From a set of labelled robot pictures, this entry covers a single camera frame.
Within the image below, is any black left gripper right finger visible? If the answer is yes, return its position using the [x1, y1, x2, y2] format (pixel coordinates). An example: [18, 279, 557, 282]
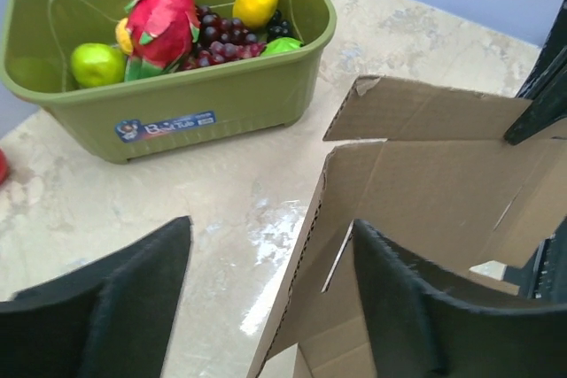
[353, 220, 566, 377]

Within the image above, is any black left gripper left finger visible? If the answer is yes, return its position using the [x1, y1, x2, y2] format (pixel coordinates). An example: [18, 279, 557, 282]
[1, 216, 191, 378]

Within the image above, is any green apple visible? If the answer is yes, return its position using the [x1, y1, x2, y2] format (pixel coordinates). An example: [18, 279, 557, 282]
[70, 42, 126, 89]

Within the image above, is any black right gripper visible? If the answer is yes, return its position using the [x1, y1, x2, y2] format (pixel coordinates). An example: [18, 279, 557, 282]
[522, 231, 566, 303]

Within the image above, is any black grape bunch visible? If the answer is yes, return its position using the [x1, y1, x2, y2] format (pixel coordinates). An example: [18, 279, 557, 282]
[266, 10, 294, 42]

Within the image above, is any brown cardboard paper box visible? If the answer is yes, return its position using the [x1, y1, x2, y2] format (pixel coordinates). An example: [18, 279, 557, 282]
[248, 76, 566, 377]

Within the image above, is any red dragon fruit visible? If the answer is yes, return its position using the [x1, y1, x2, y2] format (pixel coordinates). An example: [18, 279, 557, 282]
[124, 0, 200, 81]

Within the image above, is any purple grape bunch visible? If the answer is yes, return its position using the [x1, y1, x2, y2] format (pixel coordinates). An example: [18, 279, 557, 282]
[178, 5, 267, 71]

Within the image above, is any green plastic tub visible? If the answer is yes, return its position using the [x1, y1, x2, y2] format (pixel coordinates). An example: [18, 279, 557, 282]
[1, 0, 337, 164]

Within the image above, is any red apple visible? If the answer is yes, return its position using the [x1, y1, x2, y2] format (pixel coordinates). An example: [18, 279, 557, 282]
[0, 150, 9, 184]

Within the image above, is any green lime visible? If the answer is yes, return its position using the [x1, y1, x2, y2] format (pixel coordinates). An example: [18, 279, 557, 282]
[260, 37, 304, 57]

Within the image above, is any yellow lemon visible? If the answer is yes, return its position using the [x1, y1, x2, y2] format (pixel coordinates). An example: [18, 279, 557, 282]
[232, 0, 279, 29]

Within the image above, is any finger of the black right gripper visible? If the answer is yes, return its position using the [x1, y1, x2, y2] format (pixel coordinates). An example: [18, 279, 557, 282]
[503, 0, 566, 145]

